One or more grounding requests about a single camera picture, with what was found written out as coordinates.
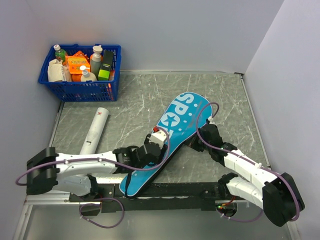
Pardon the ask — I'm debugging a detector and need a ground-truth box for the blue racket cover bag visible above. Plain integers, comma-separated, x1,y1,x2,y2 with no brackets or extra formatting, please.
119,92,213,199

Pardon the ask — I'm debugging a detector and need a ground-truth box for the white shuttlecock tube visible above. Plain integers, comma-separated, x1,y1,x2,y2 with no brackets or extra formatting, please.
79,107,110,155

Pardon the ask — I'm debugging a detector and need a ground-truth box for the blue plastic basket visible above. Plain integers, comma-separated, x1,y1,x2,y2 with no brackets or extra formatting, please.
38,44,122,102

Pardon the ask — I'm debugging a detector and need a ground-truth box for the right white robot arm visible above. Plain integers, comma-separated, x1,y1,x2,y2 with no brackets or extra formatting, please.
196,124,305,227

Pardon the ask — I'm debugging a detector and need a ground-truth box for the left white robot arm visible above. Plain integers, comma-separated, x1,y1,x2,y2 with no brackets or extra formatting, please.
26,142,168,201

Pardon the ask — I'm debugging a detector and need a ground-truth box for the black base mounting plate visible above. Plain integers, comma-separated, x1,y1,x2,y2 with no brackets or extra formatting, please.
69,182,232,213

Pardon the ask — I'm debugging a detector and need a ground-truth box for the black green box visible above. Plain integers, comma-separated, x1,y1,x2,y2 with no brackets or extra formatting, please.
98,49,114,81

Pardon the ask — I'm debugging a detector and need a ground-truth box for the beige pump bottle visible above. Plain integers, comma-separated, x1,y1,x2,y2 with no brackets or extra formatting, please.
79,65,97,82

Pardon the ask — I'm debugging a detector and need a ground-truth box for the grey pump bottle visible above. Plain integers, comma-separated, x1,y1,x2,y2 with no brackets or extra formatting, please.
90,45,103,79

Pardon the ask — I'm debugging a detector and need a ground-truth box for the orange snack packet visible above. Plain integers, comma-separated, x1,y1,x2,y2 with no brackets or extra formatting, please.
65,50,91,75

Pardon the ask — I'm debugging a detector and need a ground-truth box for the beige cloth bag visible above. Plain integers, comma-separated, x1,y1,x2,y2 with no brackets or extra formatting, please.
47,59,72,83

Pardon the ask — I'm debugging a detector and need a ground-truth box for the green drink bottle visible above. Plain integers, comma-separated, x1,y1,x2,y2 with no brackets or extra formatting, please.
53,44,68,62

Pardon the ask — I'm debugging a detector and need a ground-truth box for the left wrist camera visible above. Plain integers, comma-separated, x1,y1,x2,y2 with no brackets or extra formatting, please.
149,126,167,149

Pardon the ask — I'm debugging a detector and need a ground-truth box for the aluminium rail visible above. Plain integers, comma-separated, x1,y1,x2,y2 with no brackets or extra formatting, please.
26,178,263,206

